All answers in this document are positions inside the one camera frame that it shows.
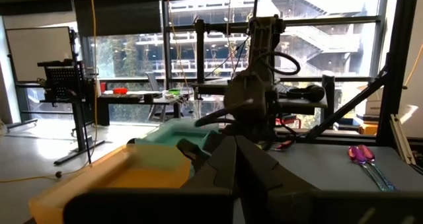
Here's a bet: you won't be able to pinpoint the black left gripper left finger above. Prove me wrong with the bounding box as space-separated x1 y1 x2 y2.
63 135 237 224

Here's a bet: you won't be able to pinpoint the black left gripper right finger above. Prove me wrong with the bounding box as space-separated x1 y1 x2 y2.
235 135 423 224

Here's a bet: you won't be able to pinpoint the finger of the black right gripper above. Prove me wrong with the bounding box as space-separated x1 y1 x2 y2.
176 137 213 172
194 98 255 128

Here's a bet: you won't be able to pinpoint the iridescent rainbow spoon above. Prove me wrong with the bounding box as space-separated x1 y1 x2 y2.
347 145 389 192
358 143 399 191

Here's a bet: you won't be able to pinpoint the teal plastic bin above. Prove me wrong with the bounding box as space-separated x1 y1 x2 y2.
134 118 221 159

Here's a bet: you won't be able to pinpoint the orange plastic bin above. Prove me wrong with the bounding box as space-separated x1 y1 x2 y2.
28 143 192 224

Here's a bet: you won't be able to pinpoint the black headphones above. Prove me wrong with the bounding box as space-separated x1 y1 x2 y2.
286 84 327 103

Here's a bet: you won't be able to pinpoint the black cylinder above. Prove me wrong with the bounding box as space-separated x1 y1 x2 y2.
321 69 336 121

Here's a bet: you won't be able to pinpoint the grey office chair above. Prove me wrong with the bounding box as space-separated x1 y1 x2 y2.
144 71 176 123

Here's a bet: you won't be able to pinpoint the black desk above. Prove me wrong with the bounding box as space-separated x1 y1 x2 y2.
96 90 186 128

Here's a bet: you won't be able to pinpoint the cardboard box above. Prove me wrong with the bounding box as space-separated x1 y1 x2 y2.
358 84 385 116

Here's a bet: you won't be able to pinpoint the dark roller blind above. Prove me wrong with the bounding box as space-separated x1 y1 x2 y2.
73 0 163 38

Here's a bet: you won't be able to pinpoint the black equipment floor stand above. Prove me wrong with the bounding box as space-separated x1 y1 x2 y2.
36 28 107 167

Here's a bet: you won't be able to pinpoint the whiteboard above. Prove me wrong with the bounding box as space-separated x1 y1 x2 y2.
5 25 76 83

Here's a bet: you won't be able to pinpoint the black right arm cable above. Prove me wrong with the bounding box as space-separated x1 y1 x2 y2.
252 50 301 76

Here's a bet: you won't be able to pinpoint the black post stand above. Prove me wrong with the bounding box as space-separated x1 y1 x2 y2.
194 18 252 85

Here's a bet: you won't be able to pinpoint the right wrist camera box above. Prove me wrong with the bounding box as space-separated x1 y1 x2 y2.
248 15 286 36

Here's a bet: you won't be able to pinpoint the silver frame bracket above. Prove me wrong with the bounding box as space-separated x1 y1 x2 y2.
389 113 418 166

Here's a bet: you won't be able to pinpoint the yellow cable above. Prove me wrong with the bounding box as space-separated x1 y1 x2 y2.
0 0 100 184

